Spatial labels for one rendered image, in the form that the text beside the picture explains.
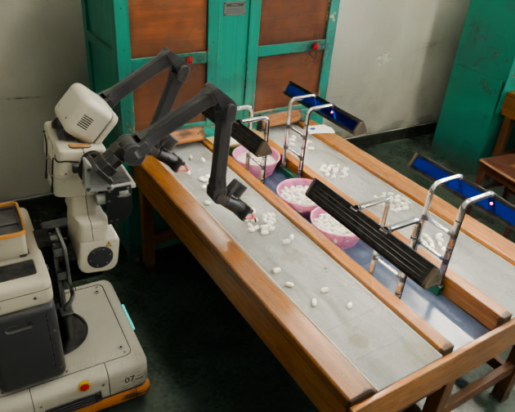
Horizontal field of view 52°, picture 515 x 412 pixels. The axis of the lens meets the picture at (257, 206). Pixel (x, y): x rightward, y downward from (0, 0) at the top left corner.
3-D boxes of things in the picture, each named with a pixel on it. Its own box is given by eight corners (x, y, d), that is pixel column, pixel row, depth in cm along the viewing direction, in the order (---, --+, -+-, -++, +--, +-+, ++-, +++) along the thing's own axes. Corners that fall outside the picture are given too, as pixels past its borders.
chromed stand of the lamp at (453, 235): (437, 296, 216) (467, 203, 193) (402, 269, 230) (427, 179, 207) (467, 282, 225) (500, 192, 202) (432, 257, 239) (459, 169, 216)
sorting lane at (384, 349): (377, 396, 167) (378, 391, 166) (152, 156, 293) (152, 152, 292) (441, 360, 181) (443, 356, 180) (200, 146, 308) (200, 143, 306)
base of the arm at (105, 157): (85, 155, 185) (94, 171, 176) (102, 141, 185) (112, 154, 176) (101, 170, 191) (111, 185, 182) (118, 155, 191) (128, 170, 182)
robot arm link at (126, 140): (105, 150, 184) (109, 156, 180) (127, 130, 184) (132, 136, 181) (122, 165, 190) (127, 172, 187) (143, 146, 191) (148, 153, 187)
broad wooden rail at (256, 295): (340, 439, 168) (350, 401, 159) (132, 182, 295) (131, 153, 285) (368, 423, 174) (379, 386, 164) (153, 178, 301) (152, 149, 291)
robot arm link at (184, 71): (172, 56, 227) (181, 64, 219) (183, 60, 230) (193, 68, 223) (136, 145, 240) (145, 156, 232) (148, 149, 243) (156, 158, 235)
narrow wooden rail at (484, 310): (494, 340, 200) (504, 319, 195) (248, 146, 327) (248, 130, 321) (503, 335, 203) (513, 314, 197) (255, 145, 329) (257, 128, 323)
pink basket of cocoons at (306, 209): (309, 228, 252) (311, 212, 247) (264, 208, 264) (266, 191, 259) (337, 206, 270) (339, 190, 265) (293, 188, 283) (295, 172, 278)
